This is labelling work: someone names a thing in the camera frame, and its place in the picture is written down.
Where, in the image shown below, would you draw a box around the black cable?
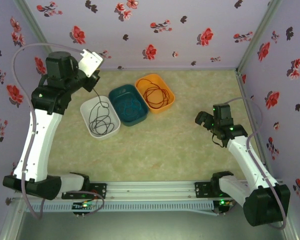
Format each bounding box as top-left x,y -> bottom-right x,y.
92,86 -> 111,131
89,117 -> 115,136
88,102 -> 115,136

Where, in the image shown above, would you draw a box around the blue cable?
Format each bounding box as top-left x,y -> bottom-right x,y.
114,97 -> 138,117
122,101 -> 142,118
114,96 -> 142,118

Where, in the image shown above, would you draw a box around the red cable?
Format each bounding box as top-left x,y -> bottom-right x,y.
136,78 -> 170,110
142,84 -> 167,109
144,86 -> 170,108

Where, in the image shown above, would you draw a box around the white plastic bin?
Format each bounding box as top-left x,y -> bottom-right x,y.
79,95 -> 122,139

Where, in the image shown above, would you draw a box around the orange plastic bin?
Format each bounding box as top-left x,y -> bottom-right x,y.
134,73 -> 175,115

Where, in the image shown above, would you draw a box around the teal plastic bin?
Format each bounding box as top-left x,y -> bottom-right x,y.
108,84 -> 150,127

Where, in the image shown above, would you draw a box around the small circuit board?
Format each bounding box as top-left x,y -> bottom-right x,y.
72,201 -> 96,215
213,198 -> 235,216

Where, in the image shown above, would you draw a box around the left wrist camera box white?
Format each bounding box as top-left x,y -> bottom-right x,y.
79,49 -> 104,78

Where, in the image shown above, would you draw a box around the left arm grey cable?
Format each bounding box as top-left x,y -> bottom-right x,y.
11,42 -> 105,221

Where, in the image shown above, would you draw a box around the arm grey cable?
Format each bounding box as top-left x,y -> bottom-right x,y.
11,42 -> 105,221
216,97 -> 288,230

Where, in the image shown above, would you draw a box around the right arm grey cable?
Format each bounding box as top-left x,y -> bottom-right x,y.
216,97 -> 288,230

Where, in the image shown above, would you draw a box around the aluminium table side rail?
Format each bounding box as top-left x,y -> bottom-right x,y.
235,71 -> 275,180

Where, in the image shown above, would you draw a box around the aluminium frame post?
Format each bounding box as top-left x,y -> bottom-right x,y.
235,0 -> 283,76
13,0 -> 53,55

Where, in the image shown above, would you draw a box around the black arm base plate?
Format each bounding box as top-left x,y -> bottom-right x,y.
61,183 -> 108,200
194,181 -> 241,199

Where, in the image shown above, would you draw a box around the aluminium mounting rail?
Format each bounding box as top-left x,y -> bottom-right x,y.
14,181 -> 288,200

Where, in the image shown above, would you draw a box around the white slotted cable duct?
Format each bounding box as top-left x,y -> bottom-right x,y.
24,201 -> 215,212

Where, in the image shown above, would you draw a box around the aluminium lower frame bar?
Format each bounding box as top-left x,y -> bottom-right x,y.
0,198 -> 26,240
283,223 -> 300,240

